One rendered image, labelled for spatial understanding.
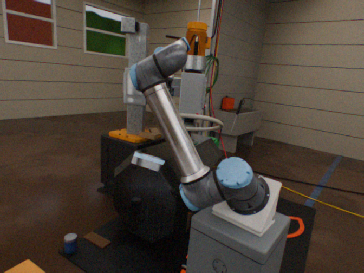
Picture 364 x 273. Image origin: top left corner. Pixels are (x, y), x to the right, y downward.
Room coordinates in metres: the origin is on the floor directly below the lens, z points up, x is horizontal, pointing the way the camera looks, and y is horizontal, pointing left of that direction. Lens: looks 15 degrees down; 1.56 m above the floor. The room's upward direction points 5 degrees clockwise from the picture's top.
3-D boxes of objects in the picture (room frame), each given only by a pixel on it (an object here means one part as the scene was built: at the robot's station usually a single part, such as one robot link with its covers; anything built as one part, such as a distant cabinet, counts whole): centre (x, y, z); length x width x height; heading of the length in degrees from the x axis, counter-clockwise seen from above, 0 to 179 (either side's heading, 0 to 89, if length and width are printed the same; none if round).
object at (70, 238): (1.81, 0.88, 0.08); 0.10 x 0.10 x 0.13
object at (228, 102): (5.73, -0.93, 1.00); 0.50 x 0.22 x 0.33; 144
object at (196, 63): (2.81, -0.02, 1.64); 0.96 x 0.25 x 0.17; 0
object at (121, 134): (3.05, 0.62, 0.76); 0.49 x 0.49 x 0.05; 60
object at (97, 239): (1.95, 0.71, 0.02); 0.25 x 0.10 x 0.01; 61
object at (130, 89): (3.07, 0.43, 1.39); 0.74 x 0.34 x 0.25; 97
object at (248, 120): (5.70, -1.17, 0.43); 1.30 x 0.62 x 0.86; 144
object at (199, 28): (3.12, -0.04, 1.92); 0.31 x 0.28 x 0.40; 90
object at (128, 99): (3.05, 0.62, 1.36); 0.35 x 0.35 x 0.41
